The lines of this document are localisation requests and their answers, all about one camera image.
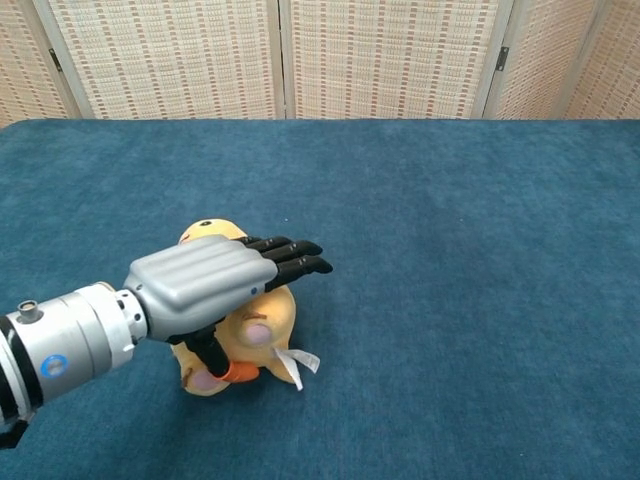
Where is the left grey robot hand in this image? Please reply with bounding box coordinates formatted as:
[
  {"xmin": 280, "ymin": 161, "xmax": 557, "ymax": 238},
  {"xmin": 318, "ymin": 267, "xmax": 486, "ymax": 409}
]
[{"xmin": 122, "ymin": 235, "xmax": 335, "ymax": 385}]

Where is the yellow plush toy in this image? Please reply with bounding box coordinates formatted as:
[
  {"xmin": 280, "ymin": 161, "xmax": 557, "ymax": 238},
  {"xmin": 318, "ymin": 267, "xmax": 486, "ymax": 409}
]
[{"xmin": 172, "ymin": 217, "xmax": 321, "ymax": 398}]

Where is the woven folding screen panel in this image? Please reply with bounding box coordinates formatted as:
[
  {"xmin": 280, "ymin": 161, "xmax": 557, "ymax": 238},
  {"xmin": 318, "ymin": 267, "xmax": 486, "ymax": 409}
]
[
  {"xmin": 482, "ymin": 0, "xmax": 609, "ymax": 121},
  {"xmin": 32, "ymin": 0, "xmax": 289, "ymax": 121},
  {"xmin": 0, "ymin": 0, "xmax": 81, "ymax": 129},
  {"xmin": 559, "ymin": 0, "xmax": 640, "ymax": 121},
  {"xmin": 278, "ymin": 0, "xmax": 516, "ymax": 121}
]

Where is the blue velvet tablecloth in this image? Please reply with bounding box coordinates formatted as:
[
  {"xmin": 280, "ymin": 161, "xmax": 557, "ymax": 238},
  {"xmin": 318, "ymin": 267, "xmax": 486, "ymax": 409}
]
[{"xmin": 0, "ymin": 118, "xmax": 640, "ymax": 480}]

